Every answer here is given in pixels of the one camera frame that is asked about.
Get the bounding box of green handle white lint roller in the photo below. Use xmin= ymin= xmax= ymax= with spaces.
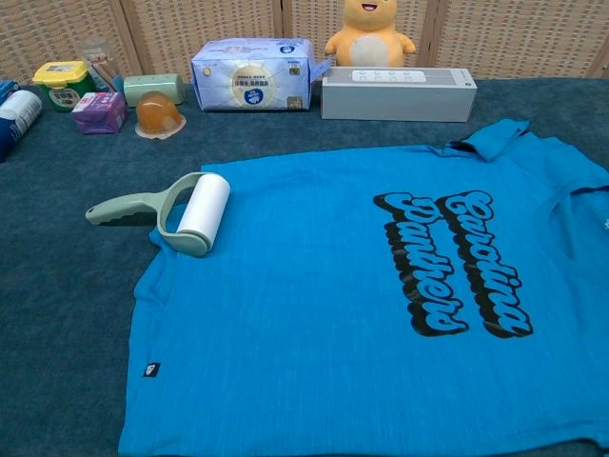
xmin=85 ymin=171 xmax=232 ymax=258

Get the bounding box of blue printed t-shirt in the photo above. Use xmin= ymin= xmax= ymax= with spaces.
xmin=117 ymin=118 xmax=609 ymax=457

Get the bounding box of grey power strip box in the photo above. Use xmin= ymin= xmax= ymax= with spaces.
xmin=320 ymin=66 xmax=479 ymax=124

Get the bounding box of blue white tissue pack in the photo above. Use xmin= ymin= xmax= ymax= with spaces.
xmin=190 ymin=37 xmax=332 ymax=113

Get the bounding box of orange jelly cup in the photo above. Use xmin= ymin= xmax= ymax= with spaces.
xmin=134 ymin=89 xmax=187 ymax=141

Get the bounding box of yellow plush toy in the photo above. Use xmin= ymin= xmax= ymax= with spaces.
xmin=324 ymin=0 xmax=418 ymax=69

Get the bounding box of pale green plastic case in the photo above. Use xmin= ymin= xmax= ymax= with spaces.
xmin=123 ymin=72 xmax=186 ymax=109

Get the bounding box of small purple box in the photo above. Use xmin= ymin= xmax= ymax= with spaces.
xmin=71 ymin=90 xmax=128 ymax=135

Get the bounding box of dark blue carpeted table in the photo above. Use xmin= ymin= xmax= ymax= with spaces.
xmin=0 ymin=75 xmax=609 ymax=457

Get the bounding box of clear jar with sticks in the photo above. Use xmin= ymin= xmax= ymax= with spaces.
xmin=80 ymin=36 xmax=126 ymax=93

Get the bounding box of yellow lid green jar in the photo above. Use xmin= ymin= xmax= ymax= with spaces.
xmin=31 ymin=60 xmax=97 ymax=113

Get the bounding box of woven wooden folding screen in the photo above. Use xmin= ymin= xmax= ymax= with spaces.
xmin=0 ymin=0 xmax=609 ymax=86

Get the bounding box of white blue bottle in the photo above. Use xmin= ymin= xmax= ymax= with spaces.
xmin=0 ymin=89 xmax=44 ymax=163

